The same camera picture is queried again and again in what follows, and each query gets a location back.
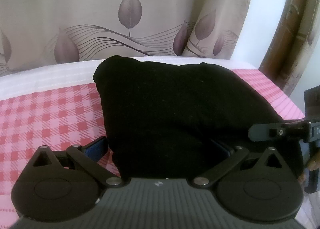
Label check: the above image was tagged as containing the pink checkered bed sheet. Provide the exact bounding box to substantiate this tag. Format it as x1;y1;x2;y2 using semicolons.
0;56;307;229

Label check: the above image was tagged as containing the black printed t-shirt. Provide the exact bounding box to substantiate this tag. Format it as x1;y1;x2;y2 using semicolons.
93;56;303;179

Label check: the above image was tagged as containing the beige leaf pattern curtain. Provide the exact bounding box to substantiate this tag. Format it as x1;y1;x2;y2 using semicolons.
1;0;251;76

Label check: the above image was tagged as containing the person's right hand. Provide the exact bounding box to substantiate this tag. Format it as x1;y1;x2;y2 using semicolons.
298;152;320;185

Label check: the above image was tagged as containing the brown wooden door frame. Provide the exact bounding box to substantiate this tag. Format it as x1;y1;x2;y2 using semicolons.
259;0;319;96

